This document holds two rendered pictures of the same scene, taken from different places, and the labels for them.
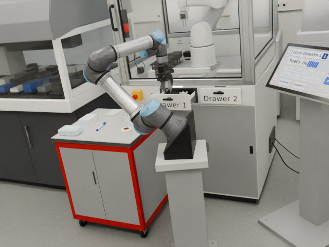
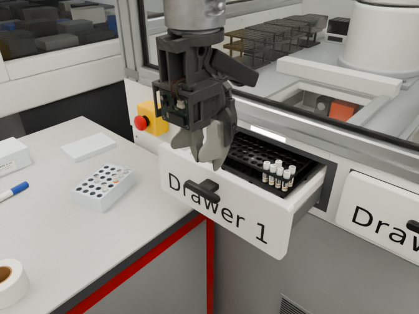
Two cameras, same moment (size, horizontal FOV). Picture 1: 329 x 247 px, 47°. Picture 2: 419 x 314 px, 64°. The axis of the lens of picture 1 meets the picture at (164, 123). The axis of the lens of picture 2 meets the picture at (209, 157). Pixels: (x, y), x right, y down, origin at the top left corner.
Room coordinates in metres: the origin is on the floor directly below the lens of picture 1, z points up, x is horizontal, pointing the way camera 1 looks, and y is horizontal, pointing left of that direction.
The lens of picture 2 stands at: (2.02, -0.17, 1.25)
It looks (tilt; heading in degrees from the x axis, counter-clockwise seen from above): 32 degrees down; 15
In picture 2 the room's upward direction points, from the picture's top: straight up
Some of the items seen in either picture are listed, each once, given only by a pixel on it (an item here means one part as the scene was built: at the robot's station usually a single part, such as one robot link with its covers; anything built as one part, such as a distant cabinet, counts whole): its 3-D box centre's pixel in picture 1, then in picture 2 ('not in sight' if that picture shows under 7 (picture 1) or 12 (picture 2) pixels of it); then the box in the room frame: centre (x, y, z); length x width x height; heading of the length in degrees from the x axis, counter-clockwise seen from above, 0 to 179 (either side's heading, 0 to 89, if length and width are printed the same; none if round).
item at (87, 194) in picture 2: (131, 116); (104, 185); (2.56, 0.23, 0.78); 0.12 x 0.08 x 0.04; 171
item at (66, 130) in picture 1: (70, 130); not in sight; (2.42, 0.65, 0.78); 0.15 x 0.10 x 0.04; 66
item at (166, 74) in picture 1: (163, 71); (193, 77); (2.43, -0.04, 1.10); 0.09 x 0.08 x 0.12; 154
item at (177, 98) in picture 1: (170, 102); (216, 195); (2.48, -0.06, 0.87); 0.29 x 0.02 x 0.11; 64
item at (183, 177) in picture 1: (188, 208); not in sight; (1.91, -0.07, 0.38); 0.30 x 0.30 x 0.76; 84
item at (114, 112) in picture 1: (113, 112); (88, 146); (2.72, 0.37, 0.77); 0.13 x 0.09 x 0.02; 149
